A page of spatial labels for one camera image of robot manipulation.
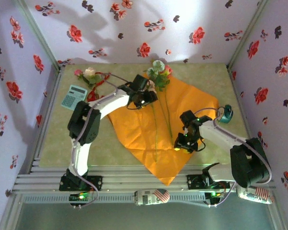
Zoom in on fake flower cream pink blooms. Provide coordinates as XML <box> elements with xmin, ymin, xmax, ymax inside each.
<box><xmin>146</xmin><ymin>80</ymin><xmax>159</xmax><ymax>162</ymax></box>

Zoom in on fake flower white green blooms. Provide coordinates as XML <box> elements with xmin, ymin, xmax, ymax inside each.
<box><xmin>143</xmin><ymin>59</ymin><xmax>174</xmax><ymax>143</ymax></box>

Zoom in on fake flower large pink bloom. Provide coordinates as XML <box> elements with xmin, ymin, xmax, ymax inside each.
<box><xmin>158</xmin><ymin>65</ymin><xmax>174</xmax><ymax>132</ymax></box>

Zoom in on orange wrapping paper sheet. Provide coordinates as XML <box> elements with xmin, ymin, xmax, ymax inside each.
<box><xmin>107</xmin><ymin>73</ymin><xmax>219</xmax><ymax>187</ymax></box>

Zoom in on red ribbon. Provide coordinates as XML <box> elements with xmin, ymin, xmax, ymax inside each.
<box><xmin>86</xmin><ymin>72</ymin><xmax>111</xmax><ymax>103</ymax></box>

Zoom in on fake flower pink bud cream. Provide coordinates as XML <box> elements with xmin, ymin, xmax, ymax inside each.
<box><xmin>73</xmin><ymin>67</ymin><xmax>104</xmax><ymax>91</ymax></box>

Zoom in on flag print fabric pouch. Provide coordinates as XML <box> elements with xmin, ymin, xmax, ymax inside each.
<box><xmin>133</xmin><ymin>188</ymin><xmax>171</xmax><ymax>206</ymax></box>
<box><xmin>237</xmin><ymin>185</ymin><xmax>276</xmax><ymax>205</ymax></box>

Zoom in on teal calculator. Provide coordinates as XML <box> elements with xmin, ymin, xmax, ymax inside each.
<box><xmin>61</xmin><ymin>85</ymin><xmax>88</xmax><ymax>111</ymax></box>

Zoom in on thin black right gripper cable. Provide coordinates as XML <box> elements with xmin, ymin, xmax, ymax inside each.
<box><xmin>196</xmin><ymin>138</ymin><xmax>206</xmax><ymax>152</ymax></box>

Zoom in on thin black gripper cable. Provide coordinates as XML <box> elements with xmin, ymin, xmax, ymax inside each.
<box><xmin>126</xmin><ymin>102</ymin><xmax>146</xmax><ymax>111</ymax></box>
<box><xmin>196</xmin><ymin>138</ymin><xmax>206</xmax><ymax>152</ymax></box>

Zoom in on thin black left gripper cable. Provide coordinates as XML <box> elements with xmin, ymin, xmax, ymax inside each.
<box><xmin>126</xmin><ymin>102</ymin><xmax>146</xmax><ymax>111</ymax></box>

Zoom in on grey right arm cable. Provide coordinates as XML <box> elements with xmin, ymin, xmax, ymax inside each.
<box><xmin>194</xmin><ymin>107</ymin><xmax>272</xmax><ymax>208</ymax></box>

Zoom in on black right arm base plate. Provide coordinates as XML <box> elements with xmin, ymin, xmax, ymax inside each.
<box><xmin>186</xmin><ymin>174</ymin><xmax>230</xmax><ymax>190</ymax></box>

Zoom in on aluminium side rail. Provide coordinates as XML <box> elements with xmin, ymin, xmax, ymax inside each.
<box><xmin>227</xmin><ymin>67</ymin><xmax>264</xmax><ymax>171</ymax></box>
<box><xmin>28</xmin><ymin>68</ymin><xmax>64</xmax><ymax>173</ymax></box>

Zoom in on long aluminium frame rail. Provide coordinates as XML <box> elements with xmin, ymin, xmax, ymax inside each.
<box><xmin>11</xmin><ymin>164</ymin><xmax>277</xmax><ymax>195</ymax></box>

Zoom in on grey slotted cable duct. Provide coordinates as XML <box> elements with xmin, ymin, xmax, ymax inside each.
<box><xmin>24</xmin><ymin>193</ymin><xmax>207</xmax><ymax>204</ymax></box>

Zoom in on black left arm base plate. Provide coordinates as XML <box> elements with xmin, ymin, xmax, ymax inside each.
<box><xmin>59</xmin><ymin>175</ymin><xmax>103</xmax><ymax>192</ymax></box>

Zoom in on aluminium corner post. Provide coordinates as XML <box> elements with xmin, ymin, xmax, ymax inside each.
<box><xmin>227</xmin><ymin>0</ymin><xmax>269</xmax><ymax>70</ymax></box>
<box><xmin>14</xmin><ymin>0</ymin><xmax>63</xmax><ymax>72</ymax></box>

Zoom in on aluminium frame leg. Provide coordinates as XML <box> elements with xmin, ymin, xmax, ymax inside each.
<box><xmin>267</xmin><ymin>203</ymin><xmax>288</xmax><ymax>230</ymax></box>
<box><xmin>0</xmin><ymin>194</ymin><xmax>24</xmax><ymax>230</ymax></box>

